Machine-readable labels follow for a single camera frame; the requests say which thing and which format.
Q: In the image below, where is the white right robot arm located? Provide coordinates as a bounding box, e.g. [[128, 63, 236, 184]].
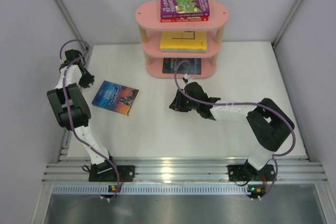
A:
[[169, 82, 295, 180]]

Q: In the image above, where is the blue Jane Eyre book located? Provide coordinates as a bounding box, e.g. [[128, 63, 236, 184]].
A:
[[92, 81, 139, 116]]

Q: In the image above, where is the pale green hardcover book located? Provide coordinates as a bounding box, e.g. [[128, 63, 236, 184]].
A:
[[160, 48, 207, 53]]

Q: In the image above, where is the dark blue book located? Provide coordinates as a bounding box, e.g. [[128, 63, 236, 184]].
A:
[[162, 58, 202, 75]]

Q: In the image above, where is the purple treehouse book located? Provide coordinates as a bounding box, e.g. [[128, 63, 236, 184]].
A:
[[160, 0, 210, 19]]

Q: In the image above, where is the pink three-tier shelf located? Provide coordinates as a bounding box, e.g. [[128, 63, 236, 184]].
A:
[[135, 0, 229, 79]]

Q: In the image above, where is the yellow Little Prince book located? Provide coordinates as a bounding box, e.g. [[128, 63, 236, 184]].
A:
[[160, 31, 207, 49]]

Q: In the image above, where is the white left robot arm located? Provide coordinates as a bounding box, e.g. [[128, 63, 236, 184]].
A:
[[47, 49, 119, 181]]

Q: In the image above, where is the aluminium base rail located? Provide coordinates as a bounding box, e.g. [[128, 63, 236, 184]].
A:
[[41, 45, 329, 198]]

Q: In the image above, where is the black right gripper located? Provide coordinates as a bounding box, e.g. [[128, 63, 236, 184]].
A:
[[170, 89, 200, 112]]

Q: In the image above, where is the red treehouse book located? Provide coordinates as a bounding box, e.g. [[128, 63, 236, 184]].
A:
[[160, 16, 208, 23]]

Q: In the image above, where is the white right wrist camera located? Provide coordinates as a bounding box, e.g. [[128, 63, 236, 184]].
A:
[[182, 74, 194, 85]]

